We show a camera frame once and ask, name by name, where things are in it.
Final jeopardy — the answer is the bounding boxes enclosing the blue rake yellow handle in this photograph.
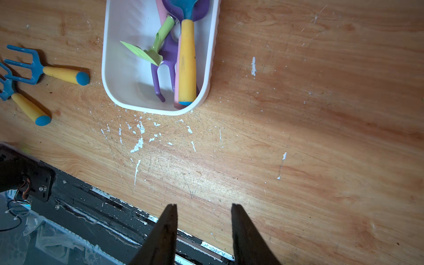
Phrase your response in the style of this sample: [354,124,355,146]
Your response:
[5,45,90,86]
[1,75,51,127]

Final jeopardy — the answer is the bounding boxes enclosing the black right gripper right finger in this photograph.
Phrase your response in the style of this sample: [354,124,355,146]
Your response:
[231,204,280,265]

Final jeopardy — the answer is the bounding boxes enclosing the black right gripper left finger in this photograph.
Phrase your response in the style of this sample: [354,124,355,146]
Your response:
[129,204,178,265]

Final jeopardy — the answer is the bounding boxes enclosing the purple rake pink handle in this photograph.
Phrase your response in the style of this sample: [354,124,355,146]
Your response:
[151,0,184,109]

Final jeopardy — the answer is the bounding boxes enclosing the green rake wooden handle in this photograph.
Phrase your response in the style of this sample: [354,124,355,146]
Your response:
[120,15,175,66]

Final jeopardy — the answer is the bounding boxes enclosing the white oval storage tray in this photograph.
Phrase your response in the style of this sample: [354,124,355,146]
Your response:
[102,1,221,116]

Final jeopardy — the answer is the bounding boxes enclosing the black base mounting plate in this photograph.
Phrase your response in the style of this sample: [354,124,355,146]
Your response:
[1,144,234,265]

